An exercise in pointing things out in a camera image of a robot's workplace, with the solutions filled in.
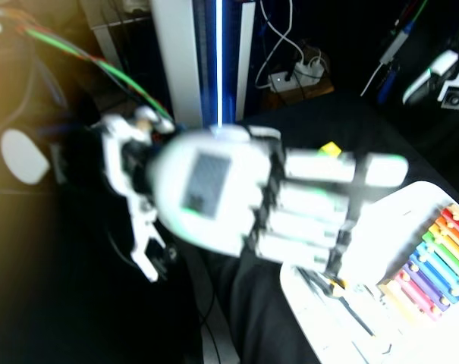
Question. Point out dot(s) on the grey metal frame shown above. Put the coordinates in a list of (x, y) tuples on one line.
[(104, 41)]

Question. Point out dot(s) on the white column with blue light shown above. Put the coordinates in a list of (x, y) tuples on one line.
[(176, 57)]

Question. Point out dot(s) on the rainbow wooden toy xylophone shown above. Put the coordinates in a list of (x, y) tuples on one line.
[(434, 265)]

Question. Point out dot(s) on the white power strip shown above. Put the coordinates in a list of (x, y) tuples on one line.
[(309, 70)]

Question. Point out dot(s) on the black table cloth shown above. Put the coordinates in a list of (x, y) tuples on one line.
[(259, 311)]

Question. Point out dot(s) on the white square charger box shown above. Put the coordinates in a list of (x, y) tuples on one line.
[(280, 81)]

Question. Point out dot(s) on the clear plastic blister package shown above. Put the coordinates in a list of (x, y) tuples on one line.
[(337, 288)]

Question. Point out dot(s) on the grey white adapter box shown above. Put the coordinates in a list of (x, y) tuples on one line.
[(394, 47)]

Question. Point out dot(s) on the yellow wooden cube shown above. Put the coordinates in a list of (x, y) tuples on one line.
[(331, 148)]

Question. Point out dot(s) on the brown wooden board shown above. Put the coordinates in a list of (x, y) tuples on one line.
[(312, 95)]

